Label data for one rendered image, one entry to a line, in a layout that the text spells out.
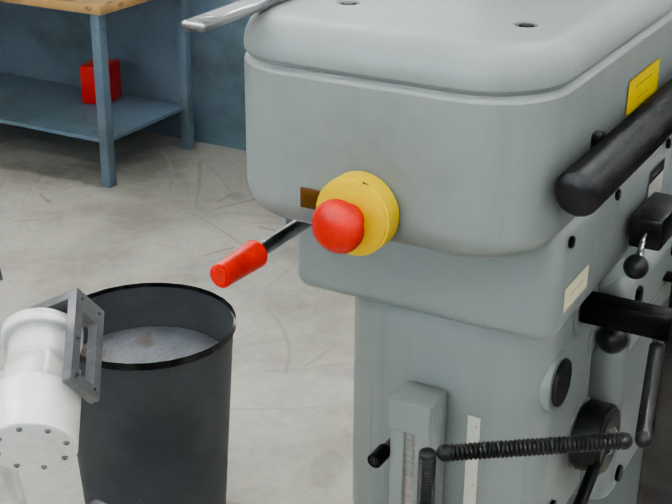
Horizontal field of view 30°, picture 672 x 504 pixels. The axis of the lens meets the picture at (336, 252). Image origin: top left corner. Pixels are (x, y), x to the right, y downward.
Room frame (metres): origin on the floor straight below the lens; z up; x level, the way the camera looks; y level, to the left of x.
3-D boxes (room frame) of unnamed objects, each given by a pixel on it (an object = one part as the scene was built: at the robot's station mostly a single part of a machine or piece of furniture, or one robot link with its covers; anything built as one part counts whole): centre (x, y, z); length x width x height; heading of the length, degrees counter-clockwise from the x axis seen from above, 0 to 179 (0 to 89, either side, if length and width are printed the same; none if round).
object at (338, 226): (0.83, 0.00, 1.76); 0.04 x 0.03 x 0.04; 61
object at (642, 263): (1.04, -0.28, 1.66); 0.12 x 0.04 x 0.04; 151
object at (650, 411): (0.91, -0.26, 1.58); 0.17 x 0.01 x 0.01; 163
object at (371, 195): (0.85, -0.02, 1.76); 0.06 x 0.02 x 0.06; 61
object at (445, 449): (0.82, -0.16, 1.58); 0.17 x 0.01 x 0.01; 98
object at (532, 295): (1.09, -0.15, 1.68); 0.34 x 0.24 x 0.10; 151
